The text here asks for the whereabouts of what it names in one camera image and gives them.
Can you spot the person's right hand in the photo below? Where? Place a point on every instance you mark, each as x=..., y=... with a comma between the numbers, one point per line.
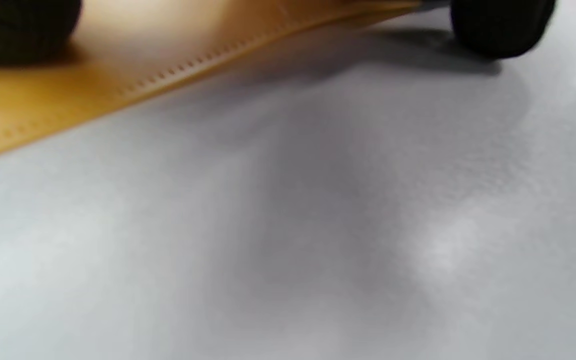
x=13, y=30

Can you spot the yellow L-shaped folder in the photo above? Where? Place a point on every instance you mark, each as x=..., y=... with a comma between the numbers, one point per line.
x=43, y=100

